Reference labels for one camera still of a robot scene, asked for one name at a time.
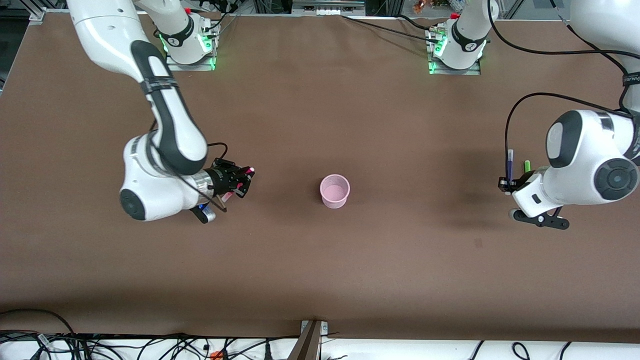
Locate black arched floor cable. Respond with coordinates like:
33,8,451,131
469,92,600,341
0,308,77,337

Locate pink pen holder cup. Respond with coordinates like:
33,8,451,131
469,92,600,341
320,174,351,209

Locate metal table edge bracket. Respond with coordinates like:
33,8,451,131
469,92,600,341
289,320,329,360

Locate pink pen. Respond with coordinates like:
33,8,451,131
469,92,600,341
221,167,256,203

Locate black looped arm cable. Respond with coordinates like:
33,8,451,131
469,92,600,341
504,92,638,181

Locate black long arm cable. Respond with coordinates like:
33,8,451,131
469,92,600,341
486,0,631,81

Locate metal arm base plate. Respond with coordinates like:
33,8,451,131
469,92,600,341
165,20,221,72
426,25,483,76

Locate aluminium frame rail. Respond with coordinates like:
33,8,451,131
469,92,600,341
292,0,367,14

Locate black cable on table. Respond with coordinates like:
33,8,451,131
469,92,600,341
397,13,433,31
341,15,443,43

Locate black tangled floor cables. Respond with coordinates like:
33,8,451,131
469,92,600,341
0,330,301,360

